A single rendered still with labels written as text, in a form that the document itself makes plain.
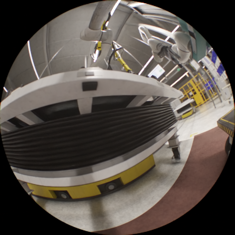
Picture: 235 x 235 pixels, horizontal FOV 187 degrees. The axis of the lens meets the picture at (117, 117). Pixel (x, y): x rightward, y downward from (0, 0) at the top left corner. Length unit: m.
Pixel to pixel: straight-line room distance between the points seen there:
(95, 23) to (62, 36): 9.43
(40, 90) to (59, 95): 0.09
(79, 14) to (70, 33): 2.42
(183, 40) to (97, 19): 0.67
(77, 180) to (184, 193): 0.65
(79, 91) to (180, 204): 0.82
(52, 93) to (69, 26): 9.76
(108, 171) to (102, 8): 0.92
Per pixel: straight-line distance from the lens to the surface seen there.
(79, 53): 10.06
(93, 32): 0.74
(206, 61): 3.91
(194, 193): 0.65
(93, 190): 0.77
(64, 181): 0.42
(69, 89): 0.31
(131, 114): 0.63
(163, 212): 0.59
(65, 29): 10.04
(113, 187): 0.85
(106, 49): 0.81
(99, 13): 0.66
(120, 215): 0.65
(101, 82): 0.31
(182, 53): 0.93
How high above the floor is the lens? 0.55
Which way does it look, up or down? 15 degrees up
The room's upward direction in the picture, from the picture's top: 19 degrees counter-clockwise
